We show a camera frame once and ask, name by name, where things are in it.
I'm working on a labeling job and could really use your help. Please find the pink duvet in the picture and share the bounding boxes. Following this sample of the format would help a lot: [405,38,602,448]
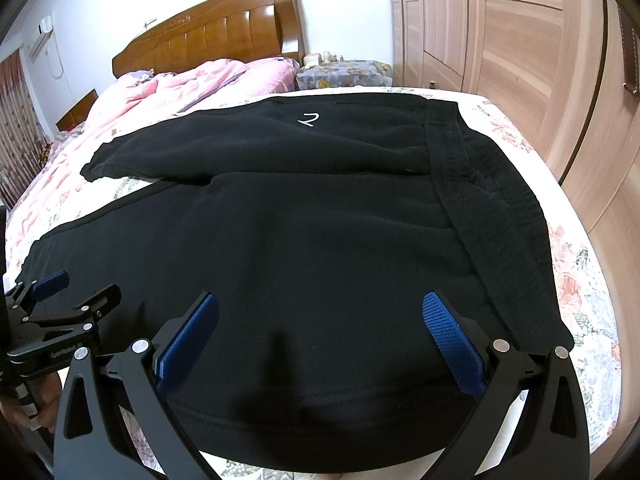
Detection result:
[79,57,302,137]

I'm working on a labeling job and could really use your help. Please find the dark wooden side cabinet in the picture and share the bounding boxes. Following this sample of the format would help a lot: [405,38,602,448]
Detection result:
[55,89,98,132]

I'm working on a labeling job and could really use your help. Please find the brown wooden headboard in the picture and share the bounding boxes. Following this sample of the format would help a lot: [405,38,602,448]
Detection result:
[112,0,305,78]

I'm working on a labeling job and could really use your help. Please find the light wooden wardrobe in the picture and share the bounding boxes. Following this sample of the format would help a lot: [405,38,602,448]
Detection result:
[390,0,639,479]

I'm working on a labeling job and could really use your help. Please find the floral covered nightstand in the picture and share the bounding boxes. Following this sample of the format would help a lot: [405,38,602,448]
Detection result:
[295,53,393,90]

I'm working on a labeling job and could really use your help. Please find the floral cream quilt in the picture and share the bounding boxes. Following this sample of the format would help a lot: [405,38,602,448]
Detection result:
[0,84,624,480]

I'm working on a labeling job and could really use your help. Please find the black pants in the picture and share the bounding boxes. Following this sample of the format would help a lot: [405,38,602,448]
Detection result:
[13,93,575,475]

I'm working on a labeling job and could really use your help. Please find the person's left hand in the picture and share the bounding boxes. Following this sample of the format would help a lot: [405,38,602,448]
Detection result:
[1,372,62,434]

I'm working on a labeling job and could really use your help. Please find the patterned red curtain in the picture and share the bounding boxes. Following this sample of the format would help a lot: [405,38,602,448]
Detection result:
[0,50,51,209]

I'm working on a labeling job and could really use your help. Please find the white air conditioner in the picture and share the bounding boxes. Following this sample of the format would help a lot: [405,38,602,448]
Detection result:
[27,15,54,58]

